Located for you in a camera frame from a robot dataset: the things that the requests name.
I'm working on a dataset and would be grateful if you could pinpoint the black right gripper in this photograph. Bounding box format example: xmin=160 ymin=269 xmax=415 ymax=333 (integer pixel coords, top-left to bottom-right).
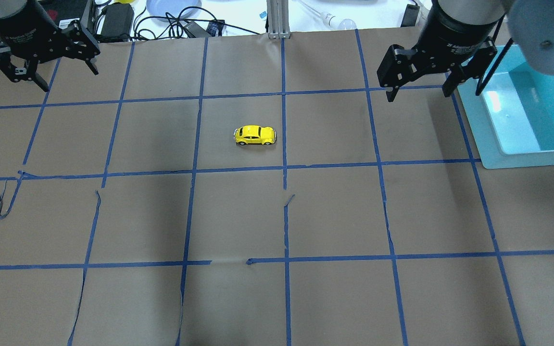
xmin=377 ymin=2 xmax=499 ymax=102

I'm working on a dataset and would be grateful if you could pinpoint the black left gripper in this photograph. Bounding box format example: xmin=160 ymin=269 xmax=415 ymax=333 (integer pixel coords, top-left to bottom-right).
xmin=0 ymin=0 xmax=101 ymax=92

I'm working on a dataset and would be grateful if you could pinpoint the yellow beetle toy car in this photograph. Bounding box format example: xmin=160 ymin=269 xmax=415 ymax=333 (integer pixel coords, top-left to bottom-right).
xmin=233 ymin=124 xmax=277 ymax=146

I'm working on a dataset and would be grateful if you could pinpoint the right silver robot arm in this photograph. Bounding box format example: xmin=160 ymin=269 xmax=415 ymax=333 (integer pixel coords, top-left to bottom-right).
xmin=377 ymin=0 xmax=554 ymax=101

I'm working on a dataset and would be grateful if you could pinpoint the black electronics box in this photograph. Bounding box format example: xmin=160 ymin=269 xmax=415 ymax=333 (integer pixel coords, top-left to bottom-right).
xmin=38 ymin=0 xmax=98 ymax=34

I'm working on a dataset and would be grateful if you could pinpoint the black power adapter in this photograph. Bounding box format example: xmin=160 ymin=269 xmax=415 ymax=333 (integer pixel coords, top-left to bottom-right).
xmin=98 ymin=2 xmax=134 ymax=42

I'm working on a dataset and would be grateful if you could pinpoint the light blue plastic bin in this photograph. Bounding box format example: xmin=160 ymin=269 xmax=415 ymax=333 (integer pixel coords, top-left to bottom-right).
xmin=458 ymin=45 xmax=554 ymax=169

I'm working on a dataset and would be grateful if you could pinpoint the blue plate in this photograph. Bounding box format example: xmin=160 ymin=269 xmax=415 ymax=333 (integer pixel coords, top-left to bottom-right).
xmin=146 ymin=0 xmax=201 ymax=22

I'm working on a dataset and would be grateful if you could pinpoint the light bulb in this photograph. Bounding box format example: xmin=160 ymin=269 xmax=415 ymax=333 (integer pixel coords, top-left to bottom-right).
xmin=320 ymin=12 xmax=357 ymax=30

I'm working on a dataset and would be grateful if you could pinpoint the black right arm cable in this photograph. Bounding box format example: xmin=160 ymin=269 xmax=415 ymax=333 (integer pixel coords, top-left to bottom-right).
xmin=475 ymin=19 xmax=516 ymax=97

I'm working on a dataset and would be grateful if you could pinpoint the aluminium frame post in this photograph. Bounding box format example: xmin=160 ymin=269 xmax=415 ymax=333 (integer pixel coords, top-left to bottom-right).
xmin=266 ymin=0 xmax=291 ymax=39

